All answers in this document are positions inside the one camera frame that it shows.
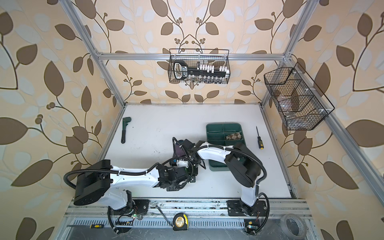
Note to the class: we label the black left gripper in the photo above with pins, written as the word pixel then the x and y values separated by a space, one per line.
pixel 174 188

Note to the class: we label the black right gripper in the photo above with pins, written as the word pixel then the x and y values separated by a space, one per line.
pixel 194 171

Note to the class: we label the green plastic organizer tray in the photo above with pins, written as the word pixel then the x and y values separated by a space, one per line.
pixel 216 133

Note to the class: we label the beige argyle sock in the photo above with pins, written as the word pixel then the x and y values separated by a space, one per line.
pixel 234 136

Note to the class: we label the purple sock yellow cuff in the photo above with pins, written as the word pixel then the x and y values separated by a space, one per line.
pixel 178 150

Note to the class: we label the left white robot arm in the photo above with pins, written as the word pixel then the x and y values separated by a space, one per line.
pixel 110 185

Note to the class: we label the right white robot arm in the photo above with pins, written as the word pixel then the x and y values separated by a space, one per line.
pixel 246 168

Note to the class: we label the clear tape roll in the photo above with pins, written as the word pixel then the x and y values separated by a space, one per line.
pixel 293 227

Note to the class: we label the yellow black tape measure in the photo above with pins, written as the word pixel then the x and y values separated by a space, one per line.
pixel 180 222

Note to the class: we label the yellow black screwdriver on table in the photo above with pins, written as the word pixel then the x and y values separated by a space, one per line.
pixel 260 142

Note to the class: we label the black socket set holder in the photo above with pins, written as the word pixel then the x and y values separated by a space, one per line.
pixel 183 71

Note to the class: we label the small yellow black screwdriver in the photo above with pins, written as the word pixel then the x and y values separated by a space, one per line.
pixel 96 226

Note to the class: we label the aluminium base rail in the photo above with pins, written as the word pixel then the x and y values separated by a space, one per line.
pixel 201 213

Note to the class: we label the green pipe wrench black handle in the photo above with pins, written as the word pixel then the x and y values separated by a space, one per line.
pixel 125 122

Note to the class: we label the back wire basket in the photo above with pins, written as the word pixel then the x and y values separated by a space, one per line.
pixel 216 57

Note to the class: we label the wire basket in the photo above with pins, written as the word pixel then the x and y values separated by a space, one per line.
pixel 216 57
pixel 301 103

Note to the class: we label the right wire basket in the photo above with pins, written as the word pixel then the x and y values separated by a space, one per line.
pixel 301 103

